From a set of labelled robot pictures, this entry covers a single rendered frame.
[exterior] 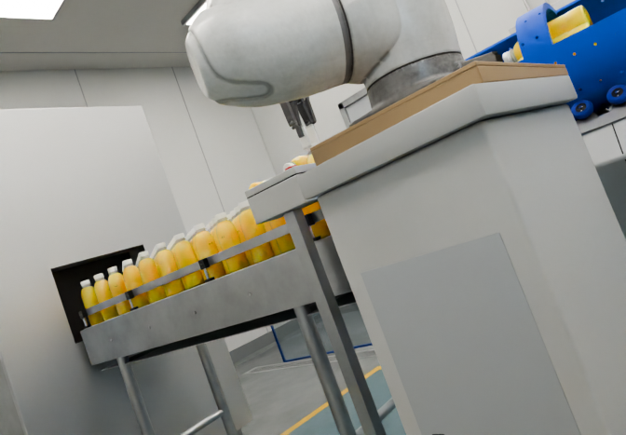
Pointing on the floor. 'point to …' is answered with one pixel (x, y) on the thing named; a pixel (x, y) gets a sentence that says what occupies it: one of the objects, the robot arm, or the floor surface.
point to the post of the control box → (333, 323)
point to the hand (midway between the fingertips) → (308, 137)
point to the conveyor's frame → (257, 289)
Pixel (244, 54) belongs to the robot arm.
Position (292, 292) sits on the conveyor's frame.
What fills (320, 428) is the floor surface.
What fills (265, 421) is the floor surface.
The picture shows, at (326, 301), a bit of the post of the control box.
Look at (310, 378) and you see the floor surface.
